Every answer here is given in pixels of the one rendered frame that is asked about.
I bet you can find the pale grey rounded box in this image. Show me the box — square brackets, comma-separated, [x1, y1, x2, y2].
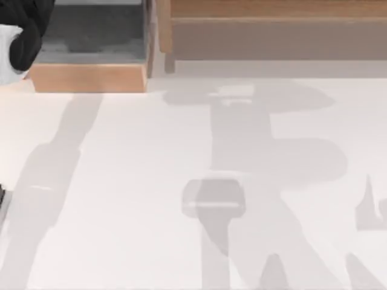
[0, 25, 30, 86]

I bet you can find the drawer with grey pierced inside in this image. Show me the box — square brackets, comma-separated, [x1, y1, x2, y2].
[31, 0, 157, 80]

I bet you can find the pale wooden drawer front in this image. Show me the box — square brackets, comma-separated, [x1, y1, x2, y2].
[29, 63, 148, 93]

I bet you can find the wooden open shelf cupboard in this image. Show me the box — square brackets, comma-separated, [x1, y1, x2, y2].
[155, 0, 387, 74]

